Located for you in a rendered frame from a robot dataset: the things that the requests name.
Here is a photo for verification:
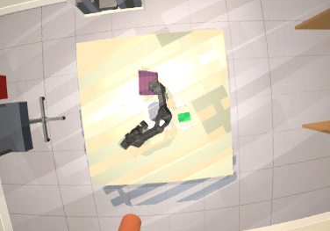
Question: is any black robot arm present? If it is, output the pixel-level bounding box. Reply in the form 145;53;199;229
120;79;172;150

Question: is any grey round disc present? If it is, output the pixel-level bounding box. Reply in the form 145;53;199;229
147;102;160;122

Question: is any green rectangular block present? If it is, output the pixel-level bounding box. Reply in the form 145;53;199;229
177;112;191;123

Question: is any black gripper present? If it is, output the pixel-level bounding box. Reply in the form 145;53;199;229
125;120;148;137

